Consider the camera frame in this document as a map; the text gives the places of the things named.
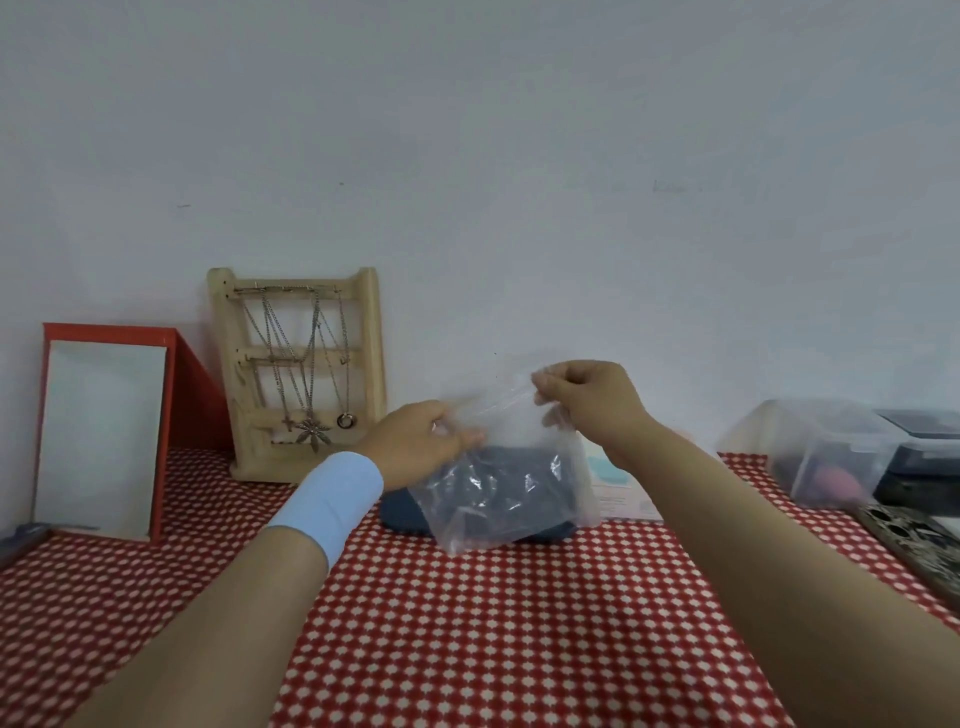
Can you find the person's right hand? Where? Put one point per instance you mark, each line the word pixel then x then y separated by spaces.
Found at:
pixel 600 409

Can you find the person's left hand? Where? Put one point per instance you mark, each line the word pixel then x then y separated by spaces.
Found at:
pixel 412 442

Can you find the clear cotton pad box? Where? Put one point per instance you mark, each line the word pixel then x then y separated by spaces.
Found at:
pixel 622 487

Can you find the clear plastic bag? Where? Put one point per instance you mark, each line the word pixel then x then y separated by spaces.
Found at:
pixel 510 480

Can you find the person's left forearm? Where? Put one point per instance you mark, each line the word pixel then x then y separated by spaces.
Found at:
pixel 210 637

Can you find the person's right forearm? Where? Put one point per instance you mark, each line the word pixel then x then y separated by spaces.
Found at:
pixel 795 585

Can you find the black tray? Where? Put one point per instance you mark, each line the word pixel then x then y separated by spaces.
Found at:
pixel 922 495

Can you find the light blue wristband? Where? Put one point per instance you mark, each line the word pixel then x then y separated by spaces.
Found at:
pixel 330 502

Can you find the wooden jewelry stand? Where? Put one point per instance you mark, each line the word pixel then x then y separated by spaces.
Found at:
pixel 367 345

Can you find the dark blue pouch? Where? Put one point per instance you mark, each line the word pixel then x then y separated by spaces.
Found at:
pixel 555 534

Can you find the red checkered tablecloth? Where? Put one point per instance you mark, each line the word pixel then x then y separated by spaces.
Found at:
pixel 487 637

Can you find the clear lidded plastic container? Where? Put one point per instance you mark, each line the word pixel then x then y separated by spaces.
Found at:
pixel 825 442

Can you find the pink makeup sponge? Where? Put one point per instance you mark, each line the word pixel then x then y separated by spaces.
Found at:
pixel 836 484

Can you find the red framed mirror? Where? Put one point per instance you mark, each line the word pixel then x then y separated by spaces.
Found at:
pixel 101 435

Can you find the clear container with black contents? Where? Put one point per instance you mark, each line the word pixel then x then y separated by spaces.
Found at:
pixel 926 442

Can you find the phone with patterned case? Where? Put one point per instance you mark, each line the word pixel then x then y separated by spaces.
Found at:
pixel 915 547

